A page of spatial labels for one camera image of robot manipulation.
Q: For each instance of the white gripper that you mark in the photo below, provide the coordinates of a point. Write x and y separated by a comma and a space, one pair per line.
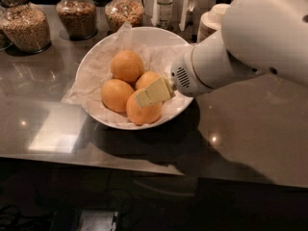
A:
183, 75

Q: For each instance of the orange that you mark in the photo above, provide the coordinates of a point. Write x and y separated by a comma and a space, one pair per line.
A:
127, 66
145, 115
147, 78
115, 94

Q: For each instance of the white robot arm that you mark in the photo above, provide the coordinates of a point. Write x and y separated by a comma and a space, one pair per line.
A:
255, 37

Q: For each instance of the white paper liner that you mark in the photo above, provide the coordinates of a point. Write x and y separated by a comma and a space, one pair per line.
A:
93, 77

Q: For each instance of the large stack paper bowls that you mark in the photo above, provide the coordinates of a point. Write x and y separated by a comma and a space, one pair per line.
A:
211, 21

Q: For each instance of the clear plastic bottle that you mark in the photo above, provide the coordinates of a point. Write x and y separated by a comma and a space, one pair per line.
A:
164, 13

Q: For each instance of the glass jar of cereal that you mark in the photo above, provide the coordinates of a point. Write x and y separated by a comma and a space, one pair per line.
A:
119, 11

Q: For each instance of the glass jar of grains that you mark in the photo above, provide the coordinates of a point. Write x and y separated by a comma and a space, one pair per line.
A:
79, 18

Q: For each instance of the silver device under table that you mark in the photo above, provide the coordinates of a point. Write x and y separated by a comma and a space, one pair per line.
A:
94, 220

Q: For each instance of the glass jar of nuts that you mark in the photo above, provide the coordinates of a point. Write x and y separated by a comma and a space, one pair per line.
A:
25, 26

